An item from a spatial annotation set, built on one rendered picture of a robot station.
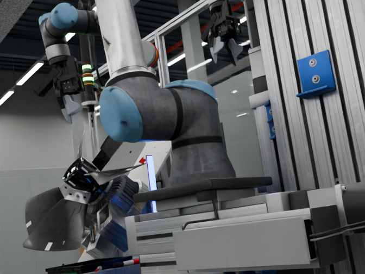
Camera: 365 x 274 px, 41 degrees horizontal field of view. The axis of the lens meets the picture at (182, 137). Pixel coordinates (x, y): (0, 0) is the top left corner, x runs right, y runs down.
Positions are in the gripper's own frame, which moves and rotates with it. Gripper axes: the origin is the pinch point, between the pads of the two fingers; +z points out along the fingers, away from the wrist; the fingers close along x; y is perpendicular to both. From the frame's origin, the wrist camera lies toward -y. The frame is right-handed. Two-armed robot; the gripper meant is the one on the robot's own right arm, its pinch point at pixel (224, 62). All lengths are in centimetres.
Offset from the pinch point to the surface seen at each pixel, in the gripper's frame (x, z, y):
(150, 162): -25.0, 31.5, -15.3
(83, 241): -28, 54, -60
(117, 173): -30, 33, -28
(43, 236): -47, 50, -54
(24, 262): 144, 77, -586
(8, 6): 138, -299, -555
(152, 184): -25.2, 38.5, -15.3
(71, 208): -35, 41, -54
